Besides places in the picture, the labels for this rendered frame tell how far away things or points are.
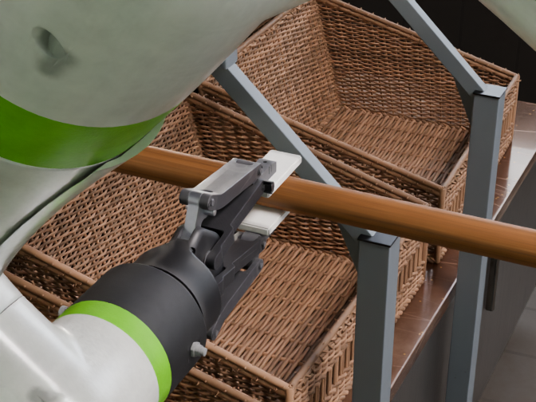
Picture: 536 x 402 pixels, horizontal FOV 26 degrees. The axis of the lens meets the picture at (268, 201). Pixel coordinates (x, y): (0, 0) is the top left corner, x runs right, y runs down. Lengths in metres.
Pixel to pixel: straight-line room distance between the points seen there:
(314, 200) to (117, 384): 0.31
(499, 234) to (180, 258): 0.26
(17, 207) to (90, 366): 0.24
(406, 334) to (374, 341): 0.41
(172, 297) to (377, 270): 0.64
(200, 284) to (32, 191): 0.37
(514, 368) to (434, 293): 0.86
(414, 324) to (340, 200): 0.96
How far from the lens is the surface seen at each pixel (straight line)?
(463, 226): 0.94
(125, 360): 0.75
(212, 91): 2.08
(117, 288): 0.80
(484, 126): 1.83
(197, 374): 1.50
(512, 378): 2.79
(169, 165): 1.03
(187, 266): 0.84
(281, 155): 1.01
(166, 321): 0.79
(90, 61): 0.38
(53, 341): 0.72
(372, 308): 1.45
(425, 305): 1.96
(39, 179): 0.47
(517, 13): 0.44
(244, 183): 0.91
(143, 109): 0.41
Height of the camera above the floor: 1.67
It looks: 29 degrees down
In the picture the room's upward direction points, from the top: straight up
